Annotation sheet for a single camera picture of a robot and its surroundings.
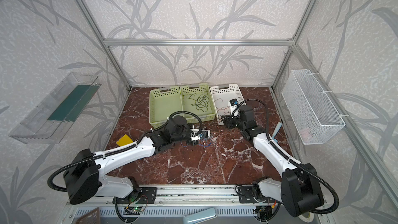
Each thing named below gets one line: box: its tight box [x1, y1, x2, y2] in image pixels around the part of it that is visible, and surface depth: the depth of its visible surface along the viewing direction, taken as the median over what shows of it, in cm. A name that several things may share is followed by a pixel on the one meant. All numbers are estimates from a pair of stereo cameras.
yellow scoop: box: [116, 134, 134, 147], surface depth 93 cm
